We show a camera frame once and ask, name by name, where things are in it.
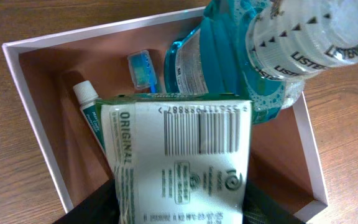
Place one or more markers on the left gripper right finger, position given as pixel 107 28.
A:
pixel 259 208

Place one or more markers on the white open cardboard box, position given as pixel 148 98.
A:
pixel 285 161

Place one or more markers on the blue white toothbrush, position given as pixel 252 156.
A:
pixel 142 71

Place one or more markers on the green white soap box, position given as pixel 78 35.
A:
pixel 178 158

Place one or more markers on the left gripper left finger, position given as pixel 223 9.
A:
pixel 100 207

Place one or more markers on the blue mouthwash bottle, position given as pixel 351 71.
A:
pixel 263 50

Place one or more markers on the teal toothpaste tube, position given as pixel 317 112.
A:
pixel 87 96

